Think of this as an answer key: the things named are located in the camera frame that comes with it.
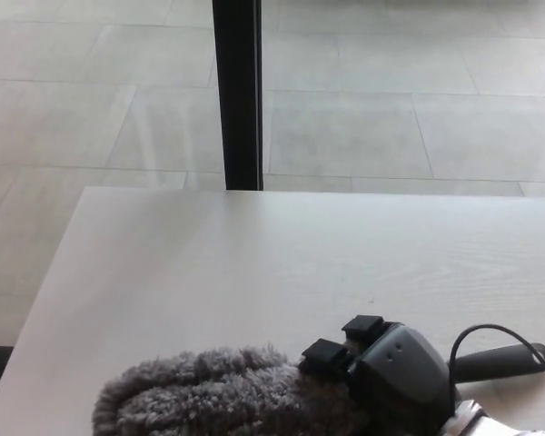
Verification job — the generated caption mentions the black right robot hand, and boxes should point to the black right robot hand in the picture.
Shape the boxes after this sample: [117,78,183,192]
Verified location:
[298,313,460,436]

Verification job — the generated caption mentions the grey fluffy microfibre duster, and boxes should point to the grey fluffy microfibre duster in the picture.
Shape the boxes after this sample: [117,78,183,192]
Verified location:
[92,342,545,436]

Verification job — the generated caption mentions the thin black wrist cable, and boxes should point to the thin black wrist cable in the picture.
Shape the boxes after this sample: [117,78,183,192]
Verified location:
[448,322,545,392]

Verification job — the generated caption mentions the black vertical window frame post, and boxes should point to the black vertical window frame post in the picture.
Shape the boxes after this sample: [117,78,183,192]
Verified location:
[211,0,266,191]

